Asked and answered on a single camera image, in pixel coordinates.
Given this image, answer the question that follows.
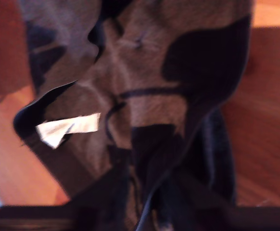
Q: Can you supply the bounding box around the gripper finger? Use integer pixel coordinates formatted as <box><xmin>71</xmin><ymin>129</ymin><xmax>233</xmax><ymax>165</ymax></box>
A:
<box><xmin>159</xmin><ymin>172</ymin><xmax>237</xmax><ymax>231</ymax></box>
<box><xmin>69</xmin><ymin>166</ymin><xmax>140</xmax><ymax>231</ymax></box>

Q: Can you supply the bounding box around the dark grey underwear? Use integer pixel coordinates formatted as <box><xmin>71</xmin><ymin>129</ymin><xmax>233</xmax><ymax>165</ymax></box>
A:
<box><xmin>13</xmin><ymin>0</ymin><xmax>253</xmax><ymax>231</ymax></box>

